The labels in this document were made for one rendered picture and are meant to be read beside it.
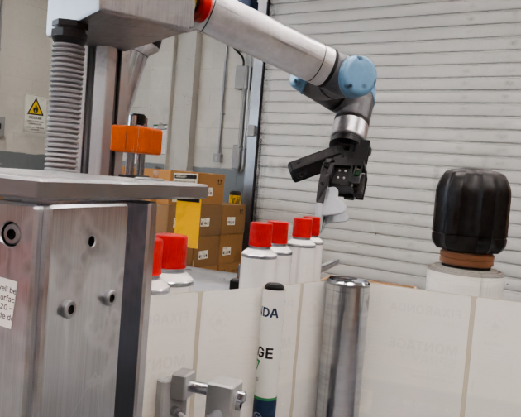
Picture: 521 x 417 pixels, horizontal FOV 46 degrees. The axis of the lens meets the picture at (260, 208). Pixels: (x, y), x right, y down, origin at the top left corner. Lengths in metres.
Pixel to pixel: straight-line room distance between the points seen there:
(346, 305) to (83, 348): 0.31
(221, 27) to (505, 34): 4.16
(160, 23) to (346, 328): 0.33
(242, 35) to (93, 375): 0.88
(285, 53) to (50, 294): 0.92
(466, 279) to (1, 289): 0.55
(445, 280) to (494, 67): 4.41
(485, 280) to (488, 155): 4.30
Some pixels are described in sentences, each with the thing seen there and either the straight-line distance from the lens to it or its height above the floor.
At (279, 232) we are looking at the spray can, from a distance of 0.91.
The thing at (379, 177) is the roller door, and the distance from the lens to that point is 5.22.
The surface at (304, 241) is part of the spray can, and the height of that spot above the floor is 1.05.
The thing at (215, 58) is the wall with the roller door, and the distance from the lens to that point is 6.37.
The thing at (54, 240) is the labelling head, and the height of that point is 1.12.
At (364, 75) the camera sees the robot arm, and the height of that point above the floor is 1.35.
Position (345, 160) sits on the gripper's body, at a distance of 1.23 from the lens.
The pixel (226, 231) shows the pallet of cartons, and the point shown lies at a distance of 5.10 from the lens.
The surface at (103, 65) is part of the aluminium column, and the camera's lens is 0.74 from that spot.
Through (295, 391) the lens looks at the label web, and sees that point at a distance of 0.55.
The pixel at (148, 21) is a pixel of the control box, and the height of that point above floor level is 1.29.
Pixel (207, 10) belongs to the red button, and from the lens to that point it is 0.66.
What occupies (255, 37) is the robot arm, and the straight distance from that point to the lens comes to 1.09.
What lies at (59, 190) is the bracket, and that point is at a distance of 0.23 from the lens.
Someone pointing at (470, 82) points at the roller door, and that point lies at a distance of 5.09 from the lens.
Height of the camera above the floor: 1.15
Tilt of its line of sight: 3 degrees down
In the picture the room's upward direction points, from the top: 5 degrees clockwise
